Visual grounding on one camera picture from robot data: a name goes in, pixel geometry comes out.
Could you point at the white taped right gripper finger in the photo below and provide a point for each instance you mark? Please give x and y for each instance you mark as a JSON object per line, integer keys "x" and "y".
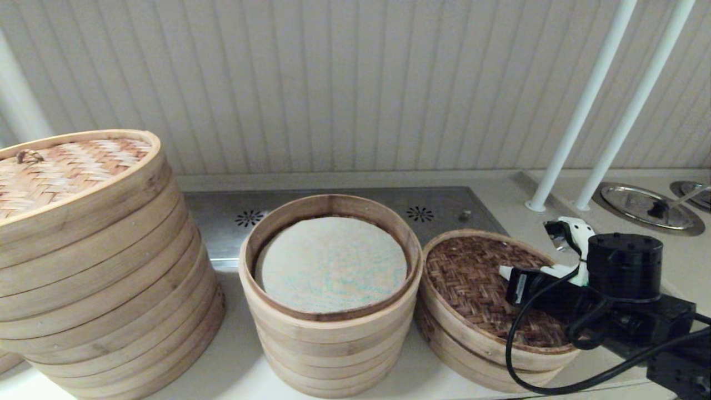
{"x": 519, "y": 271}

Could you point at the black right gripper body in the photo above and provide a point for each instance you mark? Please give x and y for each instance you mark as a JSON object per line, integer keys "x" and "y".
{"x": 561, "y": 308}

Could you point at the dark woven bamboo steamer lid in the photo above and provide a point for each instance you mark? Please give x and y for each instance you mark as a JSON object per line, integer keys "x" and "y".
{"x": 472, "y": 278}

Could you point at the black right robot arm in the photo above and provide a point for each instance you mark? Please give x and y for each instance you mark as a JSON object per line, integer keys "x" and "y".
{"x": 625, "y": 261}

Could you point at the single bamboo steamer tray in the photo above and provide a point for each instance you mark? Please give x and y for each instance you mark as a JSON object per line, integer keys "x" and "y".
{"x": 461, "y": 361}

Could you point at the round stainless steel pot lid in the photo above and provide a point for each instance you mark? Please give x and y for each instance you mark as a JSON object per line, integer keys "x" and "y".
{"x": 627, "y": 203}
{"x": 694, "y": 199}

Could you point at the white round steamer liner cloth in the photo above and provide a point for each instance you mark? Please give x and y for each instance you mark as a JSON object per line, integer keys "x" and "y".
{"x": 333, "y": 261}

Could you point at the narrow bamboo steamer stack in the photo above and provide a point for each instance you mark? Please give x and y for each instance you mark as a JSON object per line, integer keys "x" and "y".
{"x": 328, "y": 350}

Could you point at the tall wide bamboo steamer stack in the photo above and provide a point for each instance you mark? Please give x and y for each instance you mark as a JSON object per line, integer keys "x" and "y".
{"x": 111, "y": 311}

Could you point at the light woven bamboo steamer lid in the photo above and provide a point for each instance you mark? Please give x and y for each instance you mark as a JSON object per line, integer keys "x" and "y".
{"x": 66, "y": 175}

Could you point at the small metal knob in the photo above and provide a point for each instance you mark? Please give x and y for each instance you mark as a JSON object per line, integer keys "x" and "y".
{"x": 465, "y": 214}

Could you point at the white metal pole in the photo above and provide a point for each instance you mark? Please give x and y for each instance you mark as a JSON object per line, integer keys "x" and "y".
{"x": 636, "y": 105}
{"x": 580, "y": 111}

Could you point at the stainless steel steam plate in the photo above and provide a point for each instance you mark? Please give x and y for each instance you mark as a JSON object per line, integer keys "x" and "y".
{"x": 222, "y": 211}

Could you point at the thick white pipe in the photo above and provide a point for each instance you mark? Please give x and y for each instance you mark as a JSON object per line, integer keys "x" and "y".
{"x": 22, "y": 100}

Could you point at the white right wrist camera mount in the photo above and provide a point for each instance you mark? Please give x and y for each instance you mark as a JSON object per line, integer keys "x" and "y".
{"x": 580, "y": 239}

